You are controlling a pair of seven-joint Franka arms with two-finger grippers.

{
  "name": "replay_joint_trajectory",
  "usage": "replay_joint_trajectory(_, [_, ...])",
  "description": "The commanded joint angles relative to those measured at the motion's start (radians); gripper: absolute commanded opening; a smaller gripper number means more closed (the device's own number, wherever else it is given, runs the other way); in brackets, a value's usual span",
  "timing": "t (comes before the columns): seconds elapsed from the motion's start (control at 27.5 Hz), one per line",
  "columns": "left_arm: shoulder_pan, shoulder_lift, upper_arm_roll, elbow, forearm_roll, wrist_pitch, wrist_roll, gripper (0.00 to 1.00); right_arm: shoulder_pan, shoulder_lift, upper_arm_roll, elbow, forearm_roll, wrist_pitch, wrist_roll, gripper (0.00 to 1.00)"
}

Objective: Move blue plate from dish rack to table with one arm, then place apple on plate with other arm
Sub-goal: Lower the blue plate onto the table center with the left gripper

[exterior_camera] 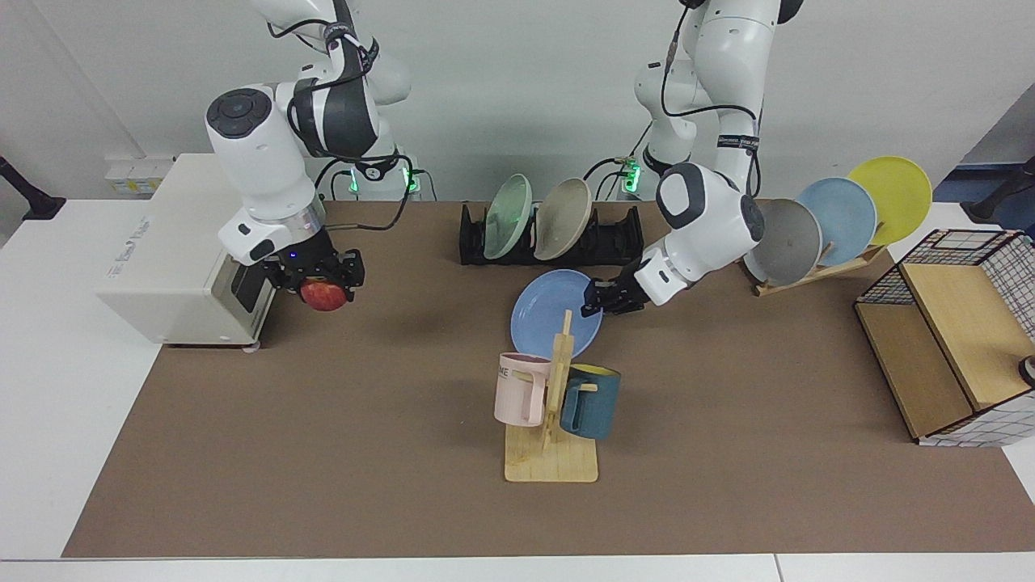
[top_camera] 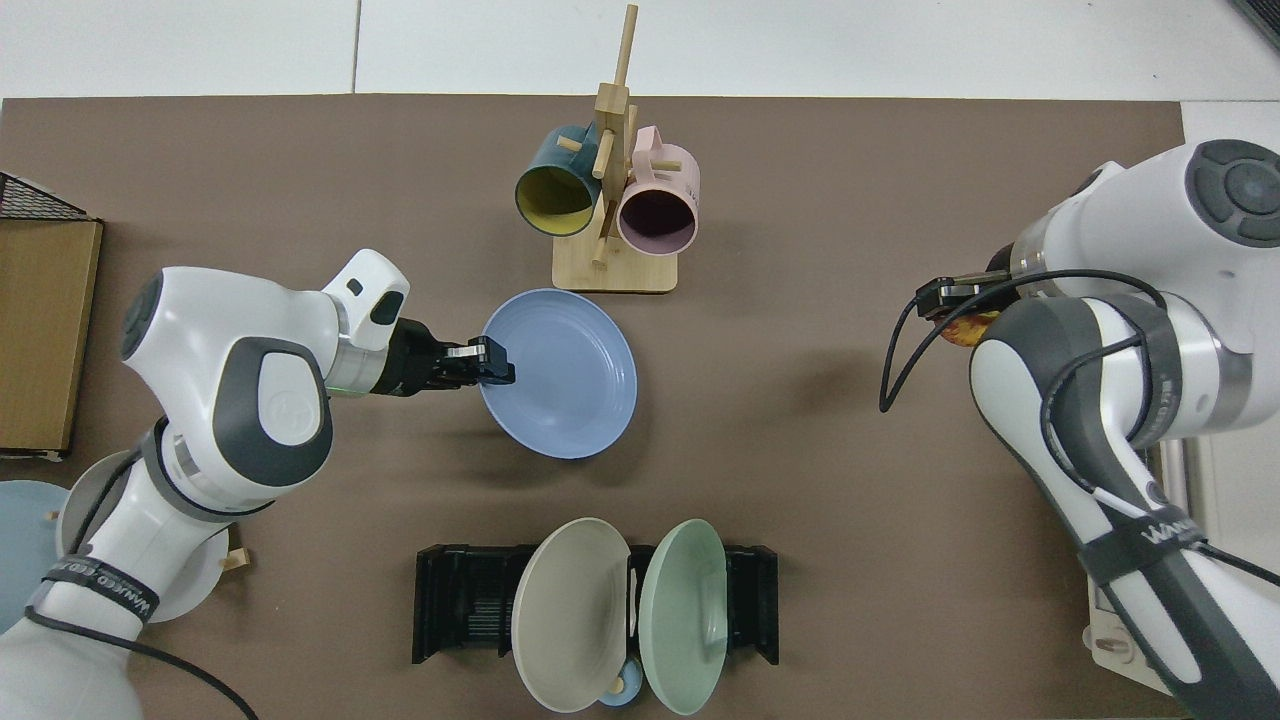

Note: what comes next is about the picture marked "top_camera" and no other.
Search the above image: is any small blue round thing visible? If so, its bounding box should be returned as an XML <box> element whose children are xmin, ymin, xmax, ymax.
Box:
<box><xmin>597</xmin><ymin>660</ymin><xmax>646</xmax><ymax>709</ymax></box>

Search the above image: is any teal cup with yellow inside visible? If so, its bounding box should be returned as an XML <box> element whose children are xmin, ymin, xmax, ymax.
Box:
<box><xmin>514</xmin><ymin>123</ymin><xmax>606</xmax><ymax>239</ymax></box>

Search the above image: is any wire basket with wooden floor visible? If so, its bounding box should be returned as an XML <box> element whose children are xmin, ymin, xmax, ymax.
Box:
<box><xmin>0</xmin><ymin>172</ymin><xmax>105</xmax><ymax>461</ymax></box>

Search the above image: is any red yellow apple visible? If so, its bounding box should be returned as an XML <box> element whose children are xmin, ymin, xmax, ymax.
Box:
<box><xmin>940</xmin><ymin>310</ymin><xmax>1001</xmax><ymax>348</ymax></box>

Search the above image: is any pale green plate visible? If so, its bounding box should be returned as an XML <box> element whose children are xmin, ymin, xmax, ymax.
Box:
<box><xmin>640</xmin><ymin>518</ymin><xmax>729</xmax><ymax>717</ymax></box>

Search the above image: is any brown table cloth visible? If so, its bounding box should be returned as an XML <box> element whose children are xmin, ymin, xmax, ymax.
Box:
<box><xmin>0</xmin><ymin>95</ymin><xmax>1186</xmax><ymax>720</ymax></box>

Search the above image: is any grey plate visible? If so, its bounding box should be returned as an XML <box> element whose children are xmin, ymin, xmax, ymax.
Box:
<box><xmin>55</xmin><ymin>450</ymin><xmax>236</xmax><ymax>623</ymax></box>

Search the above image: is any beige plate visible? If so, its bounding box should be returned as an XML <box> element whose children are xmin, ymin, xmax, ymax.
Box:
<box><xmin>510</xmin><ymin>517</ymin><xmax>633</xmax><ymax>713</ymax></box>

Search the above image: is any black dish rack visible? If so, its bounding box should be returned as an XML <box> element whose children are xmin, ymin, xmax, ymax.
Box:
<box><xmin>412</xmin><ymin>543</ymin><xmax>780</xmax><ymax>666</ymax></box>

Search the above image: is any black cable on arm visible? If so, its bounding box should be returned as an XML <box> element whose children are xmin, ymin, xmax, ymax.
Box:
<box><xmin>25</xmin><ymin>605</ymin><xmax>261</xmax><ymax>720</ymax></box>
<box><xmin>878</xmin><ymin>268</ymin><xmax>1171</xmax><ymax>413</ymax></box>

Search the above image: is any pink cup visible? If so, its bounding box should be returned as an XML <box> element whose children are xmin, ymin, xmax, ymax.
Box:
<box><xmin>616</xmin><ymin>125</ymin><xmax>701</xmax><ymax>255</ymax></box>

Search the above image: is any wooden cup stand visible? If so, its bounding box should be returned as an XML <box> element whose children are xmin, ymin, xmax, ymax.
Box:
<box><xmin>552</xmin><ymin>3</ymin><xmax>681</xmax><ymax>294</ymax></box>

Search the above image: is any light blue plate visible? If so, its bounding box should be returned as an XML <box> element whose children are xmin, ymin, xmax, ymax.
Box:
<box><xmin>0</xmin><ymin>480</ymin><xmax>71</xmax><ymax>633</ymax></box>

